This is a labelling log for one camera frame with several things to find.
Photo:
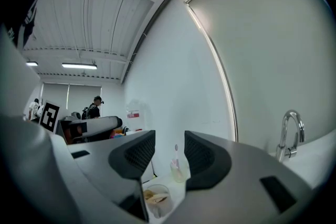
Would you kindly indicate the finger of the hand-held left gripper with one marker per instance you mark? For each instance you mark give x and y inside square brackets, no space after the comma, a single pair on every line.
[99,124]

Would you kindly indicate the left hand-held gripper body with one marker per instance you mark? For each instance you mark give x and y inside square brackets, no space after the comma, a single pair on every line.
[49,116]

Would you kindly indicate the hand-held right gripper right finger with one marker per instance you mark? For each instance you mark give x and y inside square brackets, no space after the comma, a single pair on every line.
[236,191]

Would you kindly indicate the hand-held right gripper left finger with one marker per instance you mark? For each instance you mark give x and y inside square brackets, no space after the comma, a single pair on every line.
[105,165]

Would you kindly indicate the clear glass cup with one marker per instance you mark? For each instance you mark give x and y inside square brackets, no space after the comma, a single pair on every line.
[164,208]

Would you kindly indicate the pink toothbrush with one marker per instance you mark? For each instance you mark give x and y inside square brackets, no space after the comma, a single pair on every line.
[177,158]

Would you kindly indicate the narrow grey roller blind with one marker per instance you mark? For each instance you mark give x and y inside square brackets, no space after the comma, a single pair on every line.
[55,94]
[84,94]

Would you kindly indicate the clear water bottle red label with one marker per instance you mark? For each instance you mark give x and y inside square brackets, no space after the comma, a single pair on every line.
[135,110]

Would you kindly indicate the ceiling tube light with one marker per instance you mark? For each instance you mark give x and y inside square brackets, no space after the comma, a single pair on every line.
[31,63]
[78,65]

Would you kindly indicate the chrome faucet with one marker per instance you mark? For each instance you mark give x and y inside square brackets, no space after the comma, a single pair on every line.
[284,136]

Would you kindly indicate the white washbasin counter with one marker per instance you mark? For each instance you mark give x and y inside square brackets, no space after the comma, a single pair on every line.
[309,162]

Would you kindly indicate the person's black shirt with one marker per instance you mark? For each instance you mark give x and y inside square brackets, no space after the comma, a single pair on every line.
[26,21]

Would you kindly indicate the wall mirror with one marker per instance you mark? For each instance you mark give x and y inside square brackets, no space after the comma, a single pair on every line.
[275,60]

